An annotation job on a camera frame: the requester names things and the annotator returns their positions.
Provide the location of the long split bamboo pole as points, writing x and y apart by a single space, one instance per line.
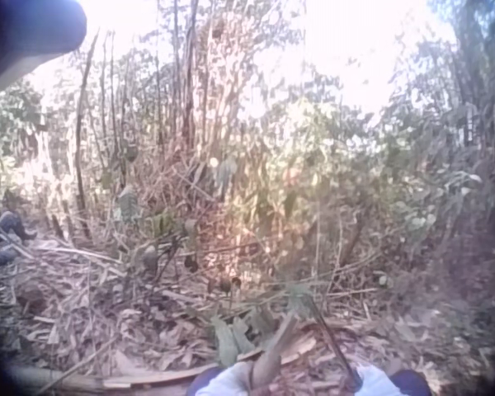
156 377

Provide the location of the person's right hand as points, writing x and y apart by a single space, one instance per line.
375 381

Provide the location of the green broad-leaved plant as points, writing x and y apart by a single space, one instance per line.
231 338

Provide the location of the tan bamboo piece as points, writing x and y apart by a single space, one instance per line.
274 354

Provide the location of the person's left fingers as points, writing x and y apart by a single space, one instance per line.
260 387

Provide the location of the person's left hand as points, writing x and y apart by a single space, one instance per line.
227 381

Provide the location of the bamboo thicket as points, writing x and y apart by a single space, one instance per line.
239 144

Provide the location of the dark long-bladed knife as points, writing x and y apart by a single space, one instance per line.
334 342

